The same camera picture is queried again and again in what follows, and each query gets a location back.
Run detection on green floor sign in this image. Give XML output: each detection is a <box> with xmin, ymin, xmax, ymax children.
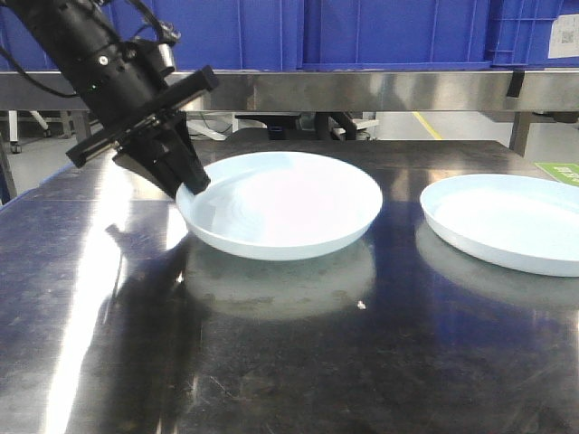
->
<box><xmin>535</xmin><ymin>162</ymin><xmax>579</xmax><ymax>186</ymax></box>

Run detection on stainless steel shelf rail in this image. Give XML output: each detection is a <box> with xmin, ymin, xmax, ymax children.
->
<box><xmin>0</xmin><ymin>70</ymin><xmax>579</xmax><ymax>114</ymax></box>

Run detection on white QR label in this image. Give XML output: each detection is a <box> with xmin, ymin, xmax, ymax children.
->
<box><xmin>548</xmin><ymin>14</ymin><xmax>579</xmax><ymax>59</ymax></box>

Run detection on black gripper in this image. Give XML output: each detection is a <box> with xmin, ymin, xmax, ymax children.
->
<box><xmin>66</xmin><ymin>66</ymin><xmax>218</xmax><ymax>199</ymax></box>

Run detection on blue plastic crate, centre-right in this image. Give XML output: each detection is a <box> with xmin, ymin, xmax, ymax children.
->
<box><xmin>301</xmin><ymin>0</ymin><xmax>490</xmax><ymax>71</ymax></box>

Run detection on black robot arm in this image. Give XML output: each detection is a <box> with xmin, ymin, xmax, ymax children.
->
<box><xmin>3</xmin><ymin>1</ymin><xmax>218</xmax><ymax>197</ymax></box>

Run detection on blue plastic crate, left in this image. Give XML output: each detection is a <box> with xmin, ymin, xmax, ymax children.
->
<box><xmin>1</xmin><ymin>7</ymin><xmax>58</xmax><ymax>71</ymax></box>

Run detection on light blue plate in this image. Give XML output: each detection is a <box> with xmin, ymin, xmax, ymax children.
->
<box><xmin>420</xmin><ymin>174</ymin><xmax>578</xmax><ymax>278</ymax></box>
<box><xmin>176</xmin><ymin>151</ymin><xmax>383</xmax><ymax>261</ymax></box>

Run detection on blue ribbed crate, right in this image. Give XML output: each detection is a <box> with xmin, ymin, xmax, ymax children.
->
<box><xmin>485</xmin><ymin>0</ymin><xmax>578</xmax><ymax>70</ymax></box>

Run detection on blue plastic crate, centre-left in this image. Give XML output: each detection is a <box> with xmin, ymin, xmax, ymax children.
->
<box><xmin>103</xmin><ymin>0</ymin><xmax>305</xmax><ymax>73</ymax></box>

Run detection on black cable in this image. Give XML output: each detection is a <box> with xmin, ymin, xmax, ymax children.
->
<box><xmin>85</xmin><ymin>0</ymin><xmax>183</xmax><ymax>46</ymax></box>

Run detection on black tape strip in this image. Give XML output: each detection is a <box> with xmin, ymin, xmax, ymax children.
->
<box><xmin>506</xmin><ymin>71</ymin><xmax>526</xmax><ymax>99</ymax></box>

